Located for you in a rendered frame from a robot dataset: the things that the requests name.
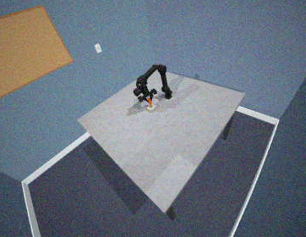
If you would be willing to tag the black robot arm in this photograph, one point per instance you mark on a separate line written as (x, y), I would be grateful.
(143, 78)

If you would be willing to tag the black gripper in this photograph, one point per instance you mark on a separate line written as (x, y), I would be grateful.
(147, 93)

